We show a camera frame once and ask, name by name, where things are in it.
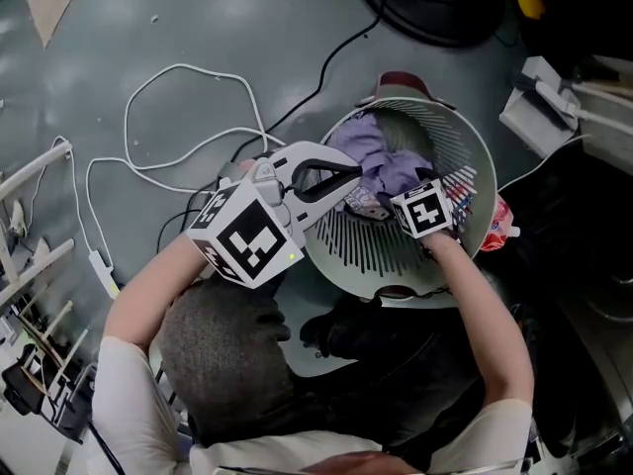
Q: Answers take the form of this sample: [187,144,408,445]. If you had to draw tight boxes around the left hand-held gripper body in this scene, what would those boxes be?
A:
[185,154,306,290]

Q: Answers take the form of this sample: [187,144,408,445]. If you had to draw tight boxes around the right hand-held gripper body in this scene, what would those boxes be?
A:
[389,178,455,240]

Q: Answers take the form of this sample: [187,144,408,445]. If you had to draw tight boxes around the purple clothes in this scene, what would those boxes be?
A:
[325,111,439,217]

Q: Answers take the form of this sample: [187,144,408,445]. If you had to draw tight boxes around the pale grey slotted laundry basket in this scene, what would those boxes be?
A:
[301,70,498,310]

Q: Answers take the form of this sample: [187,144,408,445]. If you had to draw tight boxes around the person's left forearm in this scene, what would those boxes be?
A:
[103,237,224,350]

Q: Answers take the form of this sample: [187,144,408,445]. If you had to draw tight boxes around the person's right forearm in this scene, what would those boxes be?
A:
[424,228,535,410]

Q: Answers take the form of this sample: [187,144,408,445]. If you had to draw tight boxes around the white red detergent pouch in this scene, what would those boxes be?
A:
[479,195,521,254]

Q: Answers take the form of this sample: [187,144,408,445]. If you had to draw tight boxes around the person's right black shoe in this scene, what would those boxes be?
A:
[299,294,392,365]

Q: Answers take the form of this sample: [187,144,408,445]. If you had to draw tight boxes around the white dustpan broom set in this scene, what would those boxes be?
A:
[497,55,594,148]

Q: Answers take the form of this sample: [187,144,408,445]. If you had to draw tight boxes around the white power adapter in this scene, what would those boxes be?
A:
[87,248,122,300]

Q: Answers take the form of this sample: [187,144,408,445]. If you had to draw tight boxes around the black standing fan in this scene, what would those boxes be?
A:
[351,0,506,48]

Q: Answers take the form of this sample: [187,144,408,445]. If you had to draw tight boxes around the person's white shirt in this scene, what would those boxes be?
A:
[91,336,534,475]

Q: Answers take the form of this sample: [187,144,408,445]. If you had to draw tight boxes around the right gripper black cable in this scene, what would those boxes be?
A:
[417,237,454,299]

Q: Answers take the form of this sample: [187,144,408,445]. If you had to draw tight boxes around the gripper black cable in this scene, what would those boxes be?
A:
[156,188,228,254]
[417,237,454,299]

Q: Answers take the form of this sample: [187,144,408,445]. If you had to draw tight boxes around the black power cable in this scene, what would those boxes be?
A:
[229,0,409,165]

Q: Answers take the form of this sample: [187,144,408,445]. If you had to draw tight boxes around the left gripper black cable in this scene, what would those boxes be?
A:
[156,188,228,254]

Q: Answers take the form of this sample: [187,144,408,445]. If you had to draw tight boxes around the white power cable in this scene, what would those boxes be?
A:
[84,62,288,266]

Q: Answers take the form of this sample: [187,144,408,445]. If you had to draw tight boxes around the black harness strap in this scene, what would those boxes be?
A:
[86,418,125,475]

